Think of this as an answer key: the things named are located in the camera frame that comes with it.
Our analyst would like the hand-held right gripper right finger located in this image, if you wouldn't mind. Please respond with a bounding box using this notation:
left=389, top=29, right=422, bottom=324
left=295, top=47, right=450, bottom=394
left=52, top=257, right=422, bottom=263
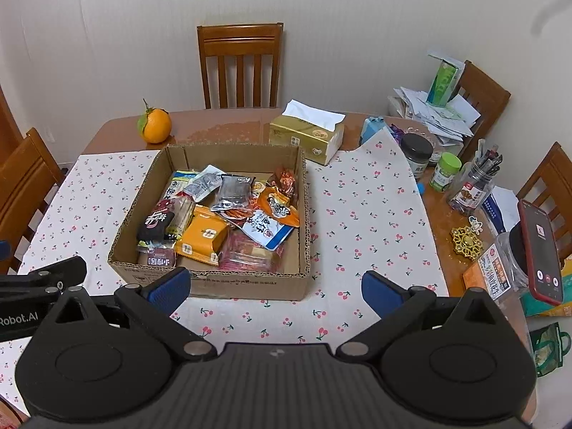
left=335, top=270, right=507, bottom=360

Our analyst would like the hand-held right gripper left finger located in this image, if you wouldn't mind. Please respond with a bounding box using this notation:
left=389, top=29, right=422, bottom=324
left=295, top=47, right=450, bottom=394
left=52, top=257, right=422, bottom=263
left=45, top=267, right=218, bottom=361

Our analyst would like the small brown snack packet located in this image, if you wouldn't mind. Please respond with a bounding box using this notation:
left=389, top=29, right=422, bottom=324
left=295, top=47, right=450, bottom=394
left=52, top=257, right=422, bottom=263
left=136, top=239, right=178, bottom=269

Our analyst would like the plain orange snack packet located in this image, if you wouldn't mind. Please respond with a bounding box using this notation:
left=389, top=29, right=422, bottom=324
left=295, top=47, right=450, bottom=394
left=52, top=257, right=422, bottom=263
left=175, top=206, right=230, bottom=267

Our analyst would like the black and red snack packet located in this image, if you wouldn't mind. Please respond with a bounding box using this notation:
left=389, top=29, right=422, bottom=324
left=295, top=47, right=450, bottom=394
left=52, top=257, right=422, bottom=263
left=136, top=199, right=178, bottom=242

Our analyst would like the cardboard box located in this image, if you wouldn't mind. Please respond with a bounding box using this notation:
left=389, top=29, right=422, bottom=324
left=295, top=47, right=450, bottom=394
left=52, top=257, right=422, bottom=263
left=107, top=143, right=314, bottom=302

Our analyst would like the yellow fish strip packet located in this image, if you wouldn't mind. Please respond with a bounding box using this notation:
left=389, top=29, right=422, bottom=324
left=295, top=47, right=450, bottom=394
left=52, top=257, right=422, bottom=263
left=163, top=170, right=198, bottom=240

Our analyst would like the red transparent snack packet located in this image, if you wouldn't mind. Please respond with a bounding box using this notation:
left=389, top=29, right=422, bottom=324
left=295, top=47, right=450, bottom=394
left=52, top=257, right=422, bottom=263
left=219, top=230, right=287, bottom=274

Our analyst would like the white and blue fish packet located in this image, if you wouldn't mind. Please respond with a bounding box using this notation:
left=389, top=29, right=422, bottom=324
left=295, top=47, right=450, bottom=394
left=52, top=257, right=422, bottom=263
left=237, top=208, right=296, bottom=251

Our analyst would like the clear silver snack packet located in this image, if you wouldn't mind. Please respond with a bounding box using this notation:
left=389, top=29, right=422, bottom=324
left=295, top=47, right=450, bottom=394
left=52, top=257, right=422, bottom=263
left=183, top=164, right=230, bottom=203

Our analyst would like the dark transparent snack packet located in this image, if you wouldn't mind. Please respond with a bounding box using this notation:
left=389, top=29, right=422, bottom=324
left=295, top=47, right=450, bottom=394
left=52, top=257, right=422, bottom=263
left=210, top=174, right=252, bottom=213

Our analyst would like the orange cartoon logo snack packet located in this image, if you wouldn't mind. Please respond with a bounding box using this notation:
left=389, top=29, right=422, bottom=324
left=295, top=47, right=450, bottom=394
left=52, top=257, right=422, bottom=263
left=258, top=185, right=300, bottom=228

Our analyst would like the red-brown foil snack packet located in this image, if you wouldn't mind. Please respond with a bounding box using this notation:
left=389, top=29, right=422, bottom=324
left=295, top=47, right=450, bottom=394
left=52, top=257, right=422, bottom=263
left=268, top=167, right=298, bottom=198

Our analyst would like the wooden chair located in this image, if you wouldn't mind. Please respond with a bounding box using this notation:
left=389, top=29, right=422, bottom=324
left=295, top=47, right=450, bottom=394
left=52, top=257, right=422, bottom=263
left=516, top=142, right=572, bottom=234
left=197, top=22, right=285, bottom=110
left=456, top=60, right=512, bottom=153
left=0, top=127, right=66, bottom=274

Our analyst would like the gold ornament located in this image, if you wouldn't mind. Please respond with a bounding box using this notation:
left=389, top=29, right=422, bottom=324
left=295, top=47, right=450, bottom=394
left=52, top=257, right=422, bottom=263
left=450, top=226, right=486, bottom=260

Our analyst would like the large clear plastic jar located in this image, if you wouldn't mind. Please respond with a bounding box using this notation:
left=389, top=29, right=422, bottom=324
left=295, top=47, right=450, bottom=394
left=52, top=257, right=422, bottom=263
left=477, top=228, right=559, bottom=296

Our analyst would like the green lid jar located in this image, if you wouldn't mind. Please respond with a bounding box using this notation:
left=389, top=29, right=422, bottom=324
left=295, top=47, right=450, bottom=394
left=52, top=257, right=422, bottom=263
left=429, top=153, right=463, bottom=193

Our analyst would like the clear jar of pens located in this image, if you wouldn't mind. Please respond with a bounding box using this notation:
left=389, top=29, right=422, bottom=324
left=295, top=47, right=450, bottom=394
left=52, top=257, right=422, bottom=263
left=447, top=140, right=504, bottom=213

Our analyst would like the black lid jar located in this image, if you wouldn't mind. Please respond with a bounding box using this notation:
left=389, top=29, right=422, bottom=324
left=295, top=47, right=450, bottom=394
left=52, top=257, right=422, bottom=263
left=399, top=133, right=434, bottom=178

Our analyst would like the small light blue box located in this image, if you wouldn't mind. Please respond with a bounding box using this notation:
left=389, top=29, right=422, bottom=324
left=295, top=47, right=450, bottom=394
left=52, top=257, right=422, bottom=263
left=360, top=116, right=388, bottom=146

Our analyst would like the orange fruit with leaf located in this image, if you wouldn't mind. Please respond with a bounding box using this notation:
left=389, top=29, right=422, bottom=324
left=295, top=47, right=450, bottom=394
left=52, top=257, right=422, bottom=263
left=137, top=98, right=172, bottom=144

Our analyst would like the red smartphone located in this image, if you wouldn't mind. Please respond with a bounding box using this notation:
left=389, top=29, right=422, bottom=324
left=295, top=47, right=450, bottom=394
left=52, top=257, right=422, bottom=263
left=517, top=199, right=565, bottom=307

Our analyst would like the yellow tissue box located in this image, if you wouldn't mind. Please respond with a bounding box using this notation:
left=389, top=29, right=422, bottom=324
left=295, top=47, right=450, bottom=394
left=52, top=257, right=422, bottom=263
left=268, top=99, right=347, bottom=166

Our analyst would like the green printed bag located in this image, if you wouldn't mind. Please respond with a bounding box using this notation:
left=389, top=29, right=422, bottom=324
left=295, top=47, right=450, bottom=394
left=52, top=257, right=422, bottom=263
left=529, top=322, right=572, bottom=379

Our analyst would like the pile of papers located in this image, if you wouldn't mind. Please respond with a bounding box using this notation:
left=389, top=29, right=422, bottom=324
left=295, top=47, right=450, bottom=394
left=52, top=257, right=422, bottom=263
left=386, top=85, right=483, bottom=149

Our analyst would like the green and white carton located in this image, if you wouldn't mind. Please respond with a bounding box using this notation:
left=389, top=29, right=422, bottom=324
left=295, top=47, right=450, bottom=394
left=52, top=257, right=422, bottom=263
left=426, top=51, right=465, bottom=108

